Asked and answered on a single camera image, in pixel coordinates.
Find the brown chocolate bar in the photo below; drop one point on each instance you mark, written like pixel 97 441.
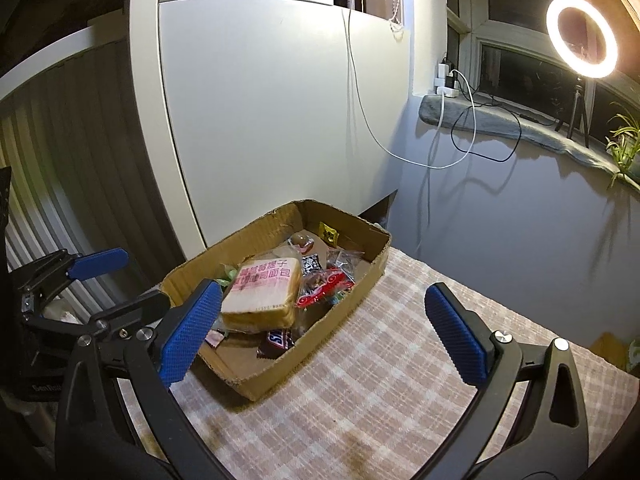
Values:
pixel 275 342

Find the red clear pastry packet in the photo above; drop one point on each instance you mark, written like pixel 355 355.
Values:
pixel 322 290

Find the white framed window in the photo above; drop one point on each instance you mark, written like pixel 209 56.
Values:
pixel 472 35

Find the white cabinet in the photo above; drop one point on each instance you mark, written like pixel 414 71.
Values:
pixel 275 110

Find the green candy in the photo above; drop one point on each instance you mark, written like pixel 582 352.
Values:
pixel 229 275

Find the braised egg clear packet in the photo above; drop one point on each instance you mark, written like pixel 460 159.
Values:
pixel 301 240

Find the yellow square packet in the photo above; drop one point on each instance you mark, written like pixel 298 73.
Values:
pixel 328 234

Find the sliced bread packet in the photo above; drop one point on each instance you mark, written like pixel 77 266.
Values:
pixel 262 285

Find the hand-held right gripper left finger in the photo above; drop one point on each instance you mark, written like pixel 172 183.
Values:
pixel 192 330

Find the black tripod stand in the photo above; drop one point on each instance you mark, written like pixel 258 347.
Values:
pixel 577 100

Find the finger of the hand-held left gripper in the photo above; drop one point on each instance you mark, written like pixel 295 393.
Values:
pixel 135 307
pixel 97 262

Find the potted spider plant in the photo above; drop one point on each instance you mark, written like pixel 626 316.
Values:
pixel 625 145

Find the pink wrapped candy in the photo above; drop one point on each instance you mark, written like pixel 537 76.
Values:
pixel 216 338

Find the black patterned packet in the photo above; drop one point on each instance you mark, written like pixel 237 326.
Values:
pixel 311 264

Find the grey ribbed panel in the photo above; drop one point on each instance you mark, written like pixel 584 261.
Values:
pixel 100 160

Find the brown cardboard box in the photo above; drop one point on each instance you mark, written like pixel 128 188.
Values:
pixel 300 360

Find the grey stone windowsill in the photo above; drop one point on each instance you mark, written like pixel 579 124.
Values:
pixel 435 110

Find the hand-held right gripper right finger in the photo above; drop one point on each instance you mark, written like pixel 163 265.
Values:
pixel 457 335

